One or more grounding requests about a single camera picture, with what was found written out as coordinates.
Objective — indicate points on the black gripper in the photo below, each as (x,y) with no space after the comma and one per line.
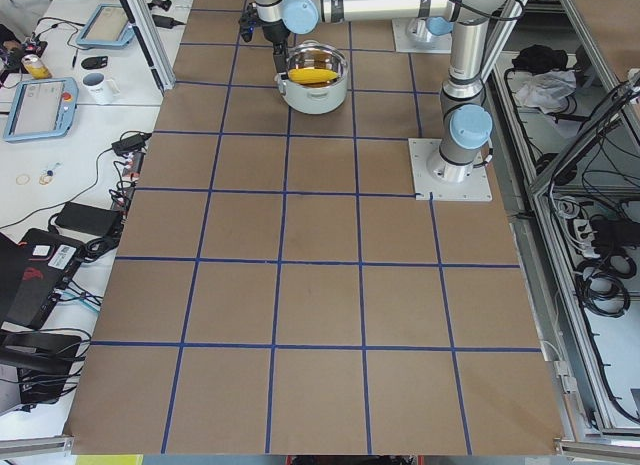
(273,31)

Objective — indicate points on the yellow corn cob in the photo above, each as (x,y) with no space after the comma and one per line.
(312,76)

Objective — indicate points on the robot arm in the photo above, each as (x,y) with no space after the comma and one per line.
(466,123)

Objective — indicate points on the pale green steel pot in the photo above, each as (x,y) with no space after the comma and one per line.
(315,99)

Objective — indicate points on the black power adapter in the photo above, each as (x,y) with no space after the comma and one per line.
(166,22)

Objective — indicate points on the black power brick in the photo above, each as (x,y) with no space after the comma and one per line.
(130,144)

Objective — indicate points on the teach pendant far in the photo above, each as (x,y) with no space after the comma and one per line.
(107,28)

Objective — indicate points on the teach pendant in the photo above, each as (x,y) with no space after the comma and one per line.
(107,28)
(41,109)

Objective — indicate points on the white mug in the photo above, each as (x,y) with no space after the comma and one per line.
(103,90)

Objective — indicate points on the black round object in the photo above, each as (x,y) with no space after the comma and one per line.
(94,62)

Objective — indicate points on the brown table mat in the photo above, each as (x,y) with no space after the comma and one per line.
(280,290)

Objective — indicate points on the teach pendant near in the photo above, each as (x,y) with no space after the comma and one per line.
(41,109)

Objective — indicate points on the black electronics box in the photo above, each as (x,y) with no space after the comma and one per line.
(88,219)

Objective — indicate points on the yellow drink can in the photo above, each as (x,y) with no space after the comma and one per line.
(34,65)

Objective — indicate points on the black laptop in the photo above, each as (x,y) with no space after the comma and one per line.
(33,272)

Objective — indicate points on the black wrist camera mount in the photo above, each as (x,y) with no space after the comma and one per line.
(248,21)

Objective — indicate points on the aluminium frame post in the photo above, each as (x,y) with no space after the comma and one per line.
(148,37)

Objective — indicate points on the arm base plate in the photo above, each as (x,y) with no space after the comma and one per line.
(422,35)
(437,180)

